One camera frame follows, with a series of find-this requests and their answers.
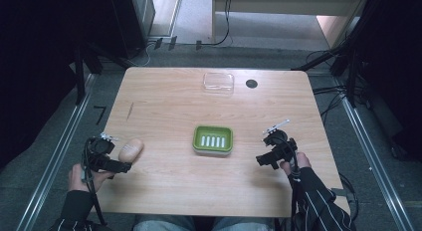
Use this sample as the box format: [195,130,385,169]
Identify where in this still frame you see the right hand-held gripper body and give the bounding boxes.
[262,118,299,163]

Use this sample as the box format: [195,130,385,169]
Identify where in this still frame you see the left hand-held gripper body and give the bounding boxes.
[82,131,119,183]

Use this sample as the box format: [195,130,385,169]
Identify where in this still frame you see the green soap dish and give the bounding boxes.
[192,124,234,156]

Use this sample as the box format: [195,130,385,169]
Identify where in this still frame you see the person's right hand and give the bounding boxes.
[279,151,313,176]

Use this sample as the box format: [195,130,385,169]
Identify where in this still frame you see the person's left hand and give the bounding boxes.
[68,162,115,193]

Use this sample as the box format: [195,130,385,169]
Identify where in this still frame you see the person's right leg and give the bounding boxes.
[212,216,277,231]

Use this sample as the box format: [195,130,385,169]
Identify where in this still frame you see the person's leg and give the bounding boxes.
[212,216,277,231]
[132,214,197,231]

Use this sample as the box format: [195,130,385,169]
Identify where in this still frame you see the person's left leg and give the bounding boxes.
[132,214,197,231]

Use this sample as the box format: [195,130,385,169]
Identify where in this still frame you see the black metal stand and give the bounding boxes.
[291,0,389,108]
[68,41,133,106]

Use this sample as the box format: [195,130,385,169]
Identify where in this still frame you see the clear plastic container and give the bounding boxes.
[202,72,236,95]

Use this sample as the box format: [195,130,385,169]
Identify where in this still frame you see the black cabinet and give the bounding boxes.
[107,0,157,60]

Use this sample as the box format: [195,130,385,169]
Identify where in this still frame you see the white shelf unit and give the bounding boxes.
[211,0,371,45]

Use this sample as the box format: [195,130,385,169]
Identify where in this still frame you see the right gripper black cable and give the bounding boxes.
[287,140,302,231]

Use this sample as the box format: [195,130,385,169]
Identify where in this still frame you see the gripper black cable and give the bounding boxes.
[82,137,107,226]
[287,140,302,231]

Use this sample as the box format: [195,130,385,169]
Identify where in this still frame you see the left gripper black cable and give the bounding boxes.
[82,137,107,226]

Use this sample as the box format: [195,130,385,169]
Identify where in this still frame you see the metal floor rail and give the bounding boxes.
[332,76,416,231]
[15,73,98,231]

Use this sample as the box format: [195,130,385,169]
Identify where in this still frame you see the black floor cables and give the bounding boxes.
[305,50,366,125]

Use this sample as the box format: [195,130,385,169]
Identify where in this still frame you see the white floor cable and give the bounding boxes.
[127,41,158,68]

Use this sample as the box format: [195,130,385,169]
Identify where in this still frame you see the black hanging cable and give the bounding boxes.
[200,0,234,47]

